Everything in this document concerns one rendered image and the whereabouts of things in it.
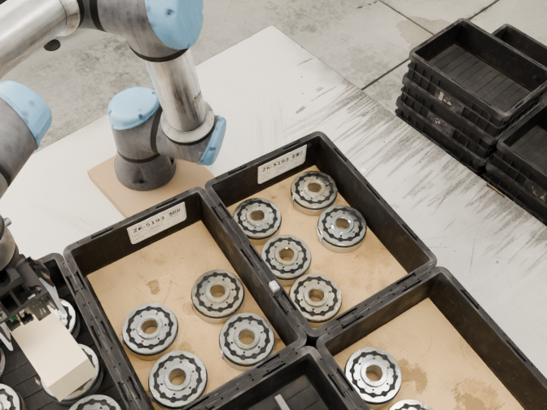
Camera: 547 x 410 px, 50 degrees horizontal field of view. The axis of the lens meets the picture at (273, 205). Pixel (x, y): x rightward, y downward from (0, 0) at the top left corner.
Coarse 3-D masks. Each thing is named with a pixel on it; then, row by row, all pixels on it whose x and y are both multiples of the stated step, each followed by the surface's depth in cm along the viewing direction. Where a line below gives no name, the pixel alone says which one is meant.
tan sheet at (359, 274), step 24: (312, 168) 137; (264, 192) 132; (288, 192) 132; (288, 216) 128; (312, 216) 129; (312, 240) 125; (312, 264) 122; (336, 264) 122; (360, 264) 122; (384, 264) 122; (288, 288) 118; (360, 288) 119
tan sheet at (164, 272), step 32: (128, 256) 121; (160, 256) 122; (192, 256) 122; (224, 256) 122; (96, 288) 117; (128, 288) 117; (160, 288) 117; (192, 320) 114; (128, 352) 110; (192, 352) 110
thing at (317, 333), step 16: (288, 144) 127; (256, 160) 125; (224, 176) 122; (208, 192) 119; (368, 192) 121; (224, 208) 118; (384, 208) 118; (400, 224) 116; (240, 240) 113; (416, 240) 115; (256, 256) 111; (432, 256) 112; (272, 272) 109; (416, 272) 110; (384, 288) 108; (288, 304) 105; (368, 304) 106; (304, 320) 104; (320, 336) 102
